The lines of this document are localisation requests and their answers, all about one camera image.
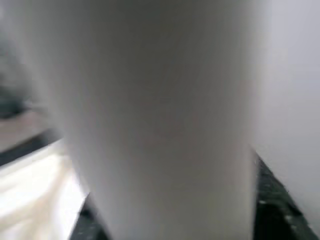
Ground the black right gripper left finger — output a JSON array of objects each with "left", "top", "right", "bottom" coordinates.
[{"left": 68, "top": 192, "right": 111, "bottom": 240}]

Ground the white plastic children table top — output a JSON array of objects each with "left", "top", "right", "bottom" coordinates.
[{"left": 0, "top": 137, "right": 88, "bottom": 240}]

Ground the white plastic table leg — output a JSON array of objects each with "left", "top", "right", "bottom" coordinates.
[{"left": 19, "top": 0, "right": 263, "bottom": 240}]

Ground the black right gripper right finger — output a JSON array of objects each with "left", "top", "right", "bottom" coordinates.
[{"left": 252, "top": 148, "right": 318, "bottom": 240}]

